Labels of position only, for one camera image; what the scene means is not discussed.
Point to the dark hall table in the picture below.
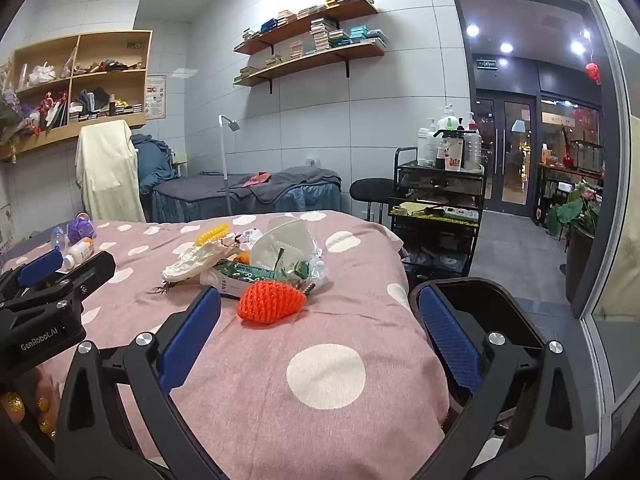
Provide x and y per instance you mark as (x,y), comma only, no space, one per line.
(555,172)

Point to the exit sign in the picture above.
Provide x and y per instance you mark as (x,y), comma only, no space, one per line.
(487,63)

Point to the dark brown trash bin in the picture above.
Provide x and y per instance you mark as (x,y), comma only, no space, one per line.
(480,305)

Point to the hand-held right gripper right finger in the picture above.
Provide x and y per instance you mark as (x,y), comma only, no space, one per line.
(447,340)

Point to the small blue bottle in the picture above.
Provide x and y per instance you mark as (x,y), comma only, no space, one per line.
(58,239)

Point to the white red printed snack wrapper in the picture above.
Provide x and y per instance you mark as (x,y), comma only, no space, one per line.
(239,239)

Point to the grey clothes pile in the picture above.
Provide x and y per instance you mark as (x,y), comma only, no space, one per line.
(280,195)

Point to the blue cloth pile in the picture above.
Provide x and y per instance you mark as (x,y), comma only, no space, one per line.
(152,160)

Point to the small white pump bottle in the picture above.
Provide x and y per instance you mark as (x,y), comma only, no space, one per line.
(470,124)

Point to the wooden wall cabinet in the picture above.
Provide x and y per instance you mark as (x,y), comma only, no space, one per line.
(135,60)

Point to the small orange tangerine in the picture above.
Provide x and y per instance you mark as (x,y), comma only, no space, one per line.
(242,259)

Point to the clear ribbed plastic bottle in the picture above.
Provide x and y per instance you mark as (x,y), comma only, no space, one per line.
(472,151)

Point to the glass double door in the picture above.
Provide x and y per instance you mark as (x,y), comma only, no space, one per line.
(505,150)

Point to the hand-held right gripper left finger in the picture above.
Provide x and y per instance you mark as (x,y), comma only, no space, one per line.
(192,340)

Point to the red and white paper cup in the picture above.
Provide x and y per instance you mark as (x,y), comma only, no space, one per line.
(453,156)

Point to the wall poster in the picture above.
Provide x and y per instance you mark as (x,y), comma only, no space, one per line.
(156,97)

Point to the person's left hand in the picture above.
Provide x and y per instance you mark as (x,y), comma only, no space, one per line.
(25,410)

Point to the black round stool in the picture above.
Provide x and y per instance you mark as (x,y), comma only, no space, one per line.
(370,191)

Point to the wooden wall shelf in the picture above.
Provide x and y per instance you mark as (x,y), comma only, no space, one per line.
(310,62)
(310,24)

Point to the black trolley cart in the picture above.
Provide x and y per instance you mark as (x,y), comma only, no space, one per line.
(435,240)

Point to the white plastic bag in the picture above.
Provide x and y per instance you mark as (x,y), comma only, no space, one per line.
(41,74)

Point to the red hanging ornament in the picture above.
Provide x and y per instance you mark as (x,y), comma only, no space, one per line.
(593,71)

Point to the white face mask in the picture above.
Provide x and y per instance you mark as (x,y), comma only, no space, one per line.
(290,240)

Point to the white floor lamp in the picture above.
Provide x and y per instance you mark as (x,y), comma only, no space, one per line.
(226,170)

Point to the cream towel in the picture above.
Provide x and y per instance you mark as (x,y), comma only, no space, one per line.
(107,175)

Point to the clear plastic wrapper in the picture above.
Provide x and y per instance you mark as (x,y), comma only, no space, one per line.
(314,270)

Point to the pink polka dot blanket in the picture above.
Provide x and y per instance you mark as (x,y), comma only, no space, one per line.
(350,305)

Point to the orange knitted carrot toy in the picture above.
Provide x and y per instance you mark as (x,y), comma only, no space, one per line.
(270,302)

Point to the yellow cloth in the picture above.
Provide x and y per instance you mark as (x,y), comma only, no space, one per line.
(417,208)

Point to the potted green plant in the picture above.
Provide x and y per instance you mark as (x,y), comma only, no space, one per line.
(575,215)

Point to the red cloth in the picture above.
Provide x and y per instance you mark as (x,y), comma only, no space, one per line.
(252,180)

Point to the green label pump bottle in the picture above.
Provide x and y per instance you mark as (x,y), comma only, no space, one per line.
(448,121)

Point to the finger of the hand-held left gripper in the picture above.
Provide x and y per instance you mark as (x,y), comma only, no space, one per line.
(41,266)
(90,272)

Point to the white power strip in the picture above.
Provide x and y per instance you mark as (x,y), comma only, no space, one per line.
(460,214)

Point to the white bottle with orange cap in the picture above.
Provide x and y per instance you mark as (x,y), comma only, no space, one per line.
(77,255)

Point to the red vase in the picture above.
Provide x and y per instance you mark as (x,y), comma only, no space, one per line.
(568,160)

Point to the dark folded cloths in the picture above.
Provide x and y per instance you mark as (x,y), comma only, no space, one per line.
(92,100)

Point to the wall socket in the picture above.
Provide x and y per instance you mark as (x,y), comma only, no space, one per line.
(312,161)

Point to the white paper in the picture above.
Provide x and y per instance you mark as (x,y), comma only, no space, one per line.
(190,262)

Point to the yellow spiky hair roller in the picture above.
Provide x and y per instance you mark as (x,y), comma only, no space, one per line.
(210,236)

